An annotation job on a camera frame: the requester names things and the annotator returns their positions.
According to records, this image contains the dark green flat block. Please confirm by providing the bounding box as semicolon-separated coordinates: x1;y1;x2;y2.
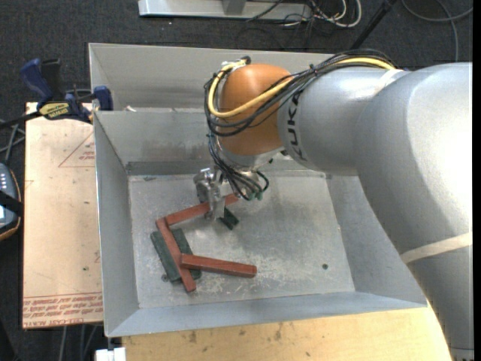
172;228;202;281
150;231;182;284
219;206;241;231

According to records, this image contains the red-brown flat block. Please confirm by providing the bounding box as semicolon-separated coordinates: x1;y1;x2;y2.
155;217;198;293
164;194;241;226
180;253;258;279

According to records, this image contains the grey metal bin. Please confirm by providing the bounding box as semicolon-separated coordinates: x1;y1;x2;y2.
88;42;429;338

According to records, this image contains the brown cardboard board red print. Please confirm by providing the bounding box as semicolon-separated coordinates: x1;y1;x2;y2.
22;102;104;329

